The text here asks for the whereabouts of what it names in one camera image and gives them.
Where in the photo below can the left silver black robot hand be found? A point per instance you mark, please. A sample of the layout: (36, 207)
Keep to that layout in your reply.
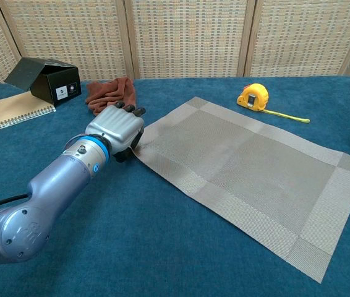
(116, 125)

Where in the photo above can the grey woven placemat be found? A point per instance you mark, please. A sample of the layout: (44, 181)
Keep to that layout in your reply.
(255, 173)

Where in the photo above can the brown crumpled cloth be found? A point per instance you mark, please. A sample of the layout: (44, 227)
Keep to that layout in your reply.
(107, 92)

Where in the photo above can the black open cardboard box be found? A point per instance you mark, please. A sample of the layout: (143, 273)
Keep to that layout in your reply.
(54, 86)

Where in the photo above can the woven bamboo folding screen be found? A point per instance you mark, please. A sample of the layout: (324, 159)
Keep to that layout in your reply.
(178, 37)

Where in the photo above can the tan spiral notebook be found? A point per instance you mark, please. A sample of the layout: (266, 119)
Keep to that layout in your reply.
(2, 111)

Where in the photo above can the blue felt table cover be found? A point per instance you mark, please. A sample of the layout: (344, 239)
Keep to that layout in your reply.
(131, 247)

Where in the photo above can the yellow tape measure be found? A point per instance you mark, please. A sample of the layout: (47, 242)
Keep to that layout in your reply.
(255, 96)

